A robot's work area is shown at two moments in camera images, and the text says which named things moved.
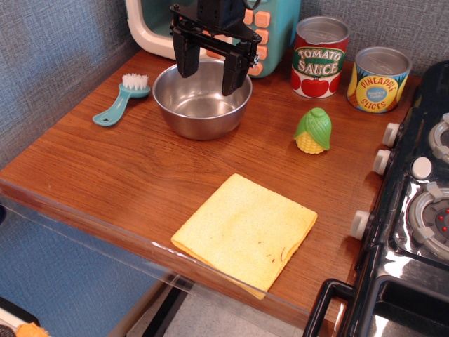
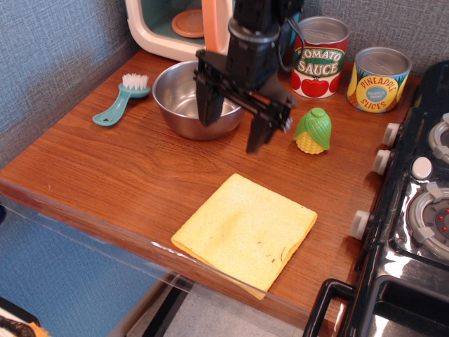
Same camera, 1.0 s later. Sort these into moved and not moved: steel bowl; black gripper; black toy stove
Moved: black gripper
Not moved: black toy stove; steel bowl
